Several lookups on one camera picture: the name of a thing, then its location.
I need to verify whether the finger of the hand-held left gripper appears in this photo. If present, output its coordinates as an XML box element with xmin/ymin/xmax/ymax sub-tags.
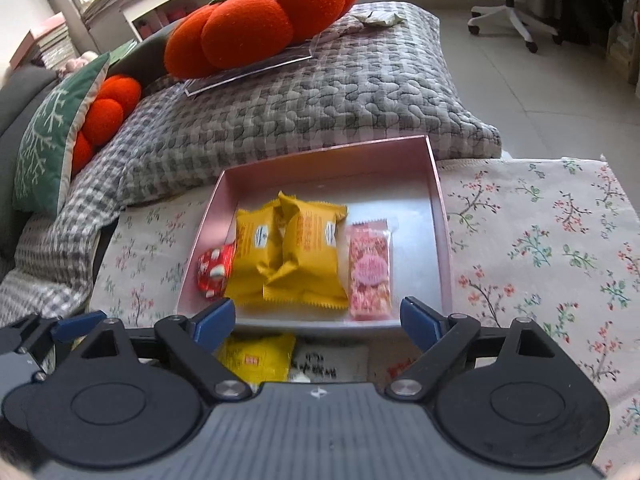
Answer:
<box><xmin>0</xmin><ymin>310</ymin><xmax>108</xmax><ymax>363</ymax></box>

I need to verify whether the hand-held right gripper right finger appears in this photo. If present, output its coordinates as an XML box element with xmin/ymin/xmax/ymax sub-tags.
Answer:
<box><xmin>384</xmin><ymin>296</ymin><xmax>577</xmax><ymax>404</ymax></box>

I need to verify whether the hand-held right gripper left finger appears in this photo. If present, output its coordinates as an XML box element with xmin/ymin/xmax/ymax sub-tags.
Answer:
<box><xmin>60</xmin><ymin>297</ymin><xmax>253</xmax><ymax>404</ymax></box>

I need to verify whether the yellow snack bag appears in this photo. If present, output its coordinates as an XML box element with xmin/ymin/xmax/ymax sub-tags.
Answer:
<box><xmin>217</xmin><ymin>334</ymin><xmax>297</xmax><ymax>386</ymax></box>

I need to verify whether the white cardboard box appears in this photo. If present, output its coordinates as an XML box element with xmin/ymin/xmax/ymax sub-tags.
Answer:
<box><xmin>174</xmin><ymin>135</ymin><xmax>455</xmax><ymax>333</ymax></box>

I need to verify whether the red snack packet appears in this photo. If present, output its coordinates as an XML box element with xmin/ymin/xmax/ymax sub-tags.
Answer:
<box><xmin>196</xmin><ymin>241</ymin><xmax>237</xmax><ymax>301</ymax></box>

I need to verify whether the pink snack bar packet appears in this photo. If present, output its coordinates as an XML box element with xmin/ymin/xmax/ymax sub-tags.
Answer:
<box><xmin>345</xmin><ymin>217</ymin><xmax>401</xmax><ymax>321</ymax></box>

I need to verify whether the yellow snack packet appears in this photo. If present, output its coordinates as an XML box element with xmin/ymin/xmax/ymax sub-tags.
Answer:
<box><xmin>262</xmin><ymin>191</ymin><xmax>350</xmax><ymax>311</ymax></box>
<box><xmin>225</xmin><ymin>200</ymin><xmax>286</xmax><ymax>306</ymax></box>

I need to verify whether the white snack packet black print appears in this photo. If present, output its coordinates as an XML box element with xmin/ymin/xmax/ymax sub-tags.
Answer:
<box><xmin>290</xmin><ymin>345</ymin><xmax>370</xmax><ymax>385</ymax></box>

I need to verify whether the green embroidered cushion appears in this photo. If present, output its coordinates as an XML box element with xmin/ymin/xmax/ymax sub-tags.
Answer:
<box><xmin>11</xmin><ymin>51</ymin><xmax>112</xmax><ymax>213</ymax></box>

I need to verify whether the small orange pumpkin cushion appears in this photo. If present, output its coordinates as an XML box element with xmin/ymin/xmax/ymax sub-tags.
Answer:
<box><xmin>70</xmin><ymin>74</ymin><xmax>142</xmax><ymax>178</ymax></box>

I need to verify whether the clear acrylic tray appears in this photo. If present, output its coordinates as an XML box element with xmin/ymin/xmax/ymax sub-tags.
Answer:
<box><xmin>184</xmin><ymin>32</ymin><xmax>326</xmax><ymax>98</ymax></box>

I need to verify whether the grey checked pillow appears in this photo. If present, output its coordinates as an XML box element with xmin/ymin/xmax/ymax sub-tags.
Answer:
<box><xmin>0</xmin><ymin>2</ymin><xmax>502</xmax><ymax>356</ymax></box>

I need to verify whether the grey sofa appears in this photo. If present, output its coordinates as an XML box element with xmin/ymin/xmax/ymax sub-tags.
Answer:
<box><xmin>0</xmin><ymin>65</ymin><xmax>58</xmax><ymax>271</ymax></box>

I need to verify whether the stack of books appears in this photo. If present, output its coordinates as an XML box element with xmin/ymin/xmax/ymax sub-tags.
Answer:
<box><xmin>10</xmin><ymin>12</ymin><xmax>78</xmax><ymax>68</ymax></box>

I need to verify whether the large orange pumpkin cushion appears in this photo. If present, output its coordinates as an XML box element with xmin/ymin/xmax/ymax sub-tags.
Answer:
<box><xmin>164</xmin><ymin>0</ymin><xmax>361</xmax><ymax>81</ymax></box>

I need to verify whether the crumpled white wrapper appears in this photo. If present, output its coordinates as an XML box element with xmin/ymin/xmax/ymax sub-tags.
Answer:
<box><xmin>350</xmin><ymin>7</ymin><xmax>408</xmax><ymax>28</ymax></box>

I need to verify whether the white office chair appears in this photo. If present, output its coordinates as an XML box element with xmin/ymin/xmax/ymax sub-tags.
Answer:
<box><xmin>467</xmin><ymin>0</ymin><xmax>568</xmax><ymax>54</ymax></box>

